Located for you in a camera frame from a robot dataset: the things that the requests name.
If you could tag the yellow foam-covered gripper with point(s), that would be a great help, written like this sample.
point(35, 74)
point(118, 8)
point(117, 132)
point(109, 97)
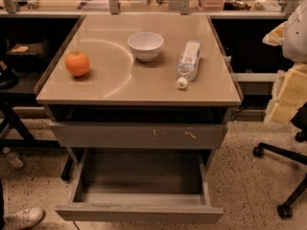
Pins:
point(295, 35)

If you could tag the grey drawer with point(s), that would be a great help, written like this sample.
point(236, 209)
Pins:
point(138, 185)
point(138, 136)

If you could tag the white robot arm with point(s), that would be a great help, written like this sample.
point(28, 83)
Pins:
point(289, 90)

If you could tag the grey drawer cabinet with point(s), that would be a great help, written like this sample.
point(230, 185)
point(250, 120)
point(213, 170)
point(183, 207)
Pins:
point(120, 88)

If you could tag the grey top drawer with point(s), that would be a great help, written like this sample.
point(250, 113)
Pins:
point(138, 136)

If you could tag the clear plastic water bottle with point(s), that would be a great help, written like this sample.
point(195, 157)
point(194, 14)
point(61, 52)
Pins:
point(187, 67)

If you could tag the white ceramic bowl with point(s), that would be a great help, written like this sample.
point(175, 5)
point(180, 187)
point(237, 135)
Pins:
point(145, 46)

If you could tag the orange fruit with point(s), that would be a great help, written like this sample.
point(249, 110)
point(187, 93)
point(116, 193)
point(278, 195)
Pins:
point(77, 63)

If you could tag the small bottle on floor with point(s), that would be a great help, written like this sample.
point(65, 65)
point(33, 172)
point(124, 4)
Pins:
point(13, 158)

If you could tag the white sneaker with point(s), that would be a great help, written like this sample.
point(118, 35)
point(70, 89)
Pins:
point(25, 219)

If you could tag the black table frame left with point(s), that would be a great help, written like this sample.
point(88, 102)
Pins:
point(13, 114)

